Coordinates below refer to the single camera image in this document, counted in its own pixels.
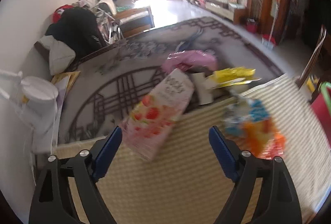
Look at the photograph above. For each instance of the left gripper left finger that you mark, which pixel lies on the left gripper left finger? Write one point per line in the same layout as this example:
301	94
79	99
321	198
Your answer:
52	201

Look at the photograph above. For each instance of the white desk fan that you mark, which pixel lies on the white desk fan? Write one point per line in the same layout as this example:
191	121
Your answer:
36	106

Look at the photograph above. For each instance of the wooden sofa bench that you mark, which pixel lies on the wooden sofa bench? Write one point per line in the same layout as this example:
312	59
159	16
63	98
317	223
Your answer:
115	25

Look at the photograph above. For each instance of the red bin green rim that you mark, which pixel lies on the red bin green rim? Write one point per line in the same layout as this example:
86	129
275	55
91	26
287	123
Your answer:
321	108

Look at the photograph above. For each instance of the pink strawberry pocky box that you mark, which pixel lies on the pink strawberry pocky box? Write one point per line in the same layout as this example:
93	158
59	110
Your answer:
150	122

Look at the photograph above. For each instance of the black clothes pile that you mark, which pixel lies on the black clothes pile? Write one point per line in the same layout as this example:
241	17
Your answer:
78	29

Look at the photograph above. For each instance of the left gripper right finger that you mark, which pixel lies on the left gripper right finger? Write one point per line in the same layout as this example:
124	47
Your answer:
277	202

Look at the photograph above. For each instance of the wooden tv cabinet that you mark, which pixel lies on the wooden tv cabinet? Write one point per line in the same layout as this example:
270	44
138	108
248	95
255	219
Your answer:
233	12

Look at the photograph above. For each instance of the orange blue snack bag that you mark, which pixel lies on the orange blue snack bag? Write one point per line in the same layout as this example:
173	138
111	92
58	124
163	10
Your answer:
248	118

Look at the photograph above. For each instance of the patterned grey table cloth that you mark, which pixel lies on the patterned grey table cloth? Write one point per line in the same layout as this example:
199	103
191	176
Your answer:
113	80

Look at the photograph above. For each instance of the white pillow bag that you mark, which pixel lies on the white pillow bag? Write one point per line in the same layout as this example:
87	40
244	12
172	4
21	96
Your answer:
60	55

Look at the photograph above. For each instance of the small red waste bin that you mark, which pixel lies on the small red waste bin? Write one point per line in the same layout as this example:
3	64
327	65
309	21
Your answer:
252	25

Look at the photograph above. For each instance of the red white dustpan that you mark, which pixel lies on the red white dustpan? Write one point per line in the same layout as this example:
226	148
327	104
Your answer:
268	41

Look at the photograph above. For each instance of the wooden dining chair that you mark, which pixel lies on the wooden dining chair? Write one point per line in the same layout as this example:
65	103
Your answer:
313	59

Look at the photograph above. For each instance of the pink plastic bag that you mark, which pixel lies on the pink plastic bag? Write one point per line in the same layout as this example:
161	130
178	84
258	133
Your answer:
188	59

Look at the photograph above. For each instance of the striped beige table mat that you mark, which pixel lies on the striped beige table mat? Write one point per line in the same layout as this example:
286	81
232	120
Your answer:
185	183

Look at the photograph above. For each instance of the yellow snack box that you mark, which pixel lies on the yellow snack box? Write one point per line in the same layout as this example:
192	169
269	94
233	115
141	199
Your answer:
232	77

